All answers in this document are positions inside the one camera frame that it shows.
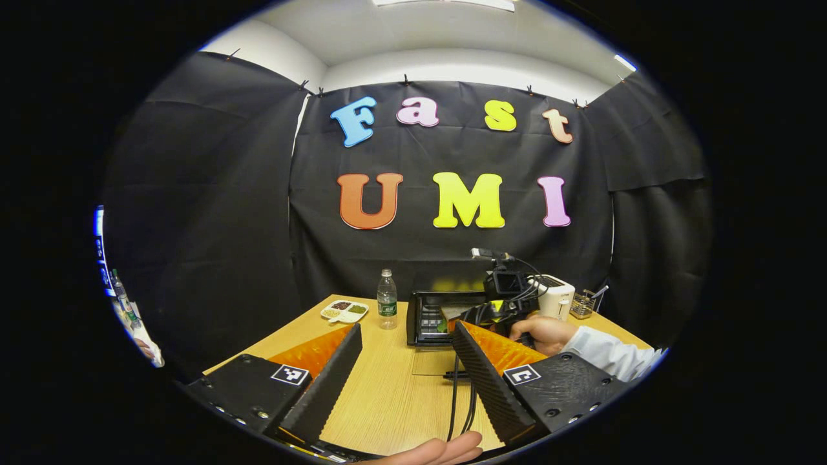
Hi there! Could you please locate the clear glass utensil cup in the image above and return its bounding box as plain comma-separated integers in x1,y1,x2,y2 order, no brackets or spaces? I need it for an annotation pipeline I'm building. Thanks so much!
570,289,596,320

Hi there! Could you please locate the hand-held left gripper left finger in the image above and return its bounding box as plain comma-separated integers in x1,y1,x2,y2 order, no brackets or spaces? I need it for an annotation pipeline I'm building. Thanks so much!
184,323,364,446

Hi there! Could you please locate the black backdrop cloth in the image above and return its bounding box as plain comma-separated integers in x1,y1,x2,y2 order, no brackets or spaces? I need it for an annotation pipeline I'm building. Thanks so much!
103,52,715,382

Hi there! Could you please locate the white divided snack dish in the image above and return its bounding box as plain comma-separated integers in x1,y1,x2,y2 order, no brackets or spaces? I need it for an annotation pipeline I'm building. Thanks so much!
320,300,370,324

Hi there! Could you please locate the black electric oven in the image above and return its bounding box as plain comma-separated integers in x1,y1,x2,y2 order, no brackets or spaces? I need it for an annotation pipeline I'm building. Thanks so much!
406,278,540,380

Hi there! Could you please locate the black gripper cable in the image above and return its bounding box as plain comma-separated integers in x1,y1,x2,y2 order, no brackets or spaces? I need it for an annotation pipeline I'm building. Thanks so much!
446,257,550,443

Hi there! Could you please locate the white cluttered side shelf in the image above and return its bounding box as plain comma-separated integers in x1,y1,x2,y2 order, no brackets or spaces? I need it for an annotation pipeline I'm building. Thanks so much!
110,268,165,370

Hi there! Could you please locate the white toaster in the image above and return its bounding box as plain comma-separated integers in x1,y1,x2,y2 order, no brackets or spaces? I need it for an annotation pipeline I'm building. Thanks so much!
527,274,576,322

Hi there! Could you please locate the long ceiling light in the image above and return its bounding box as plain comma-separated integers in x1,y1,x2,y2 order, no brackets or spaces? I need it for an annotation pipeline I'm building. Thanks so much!
373,0,516,12

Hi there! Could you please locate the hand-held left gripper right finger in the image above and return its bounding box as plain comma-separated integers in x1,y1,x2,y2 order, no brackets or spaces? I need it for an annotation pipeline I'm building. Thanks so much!
452,320,631,446

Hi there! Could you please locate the clear plastic water bottle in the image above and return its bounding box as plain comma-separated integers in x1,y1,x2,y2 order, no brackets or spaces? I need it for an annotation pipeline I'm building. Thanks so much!
377,269,398,330

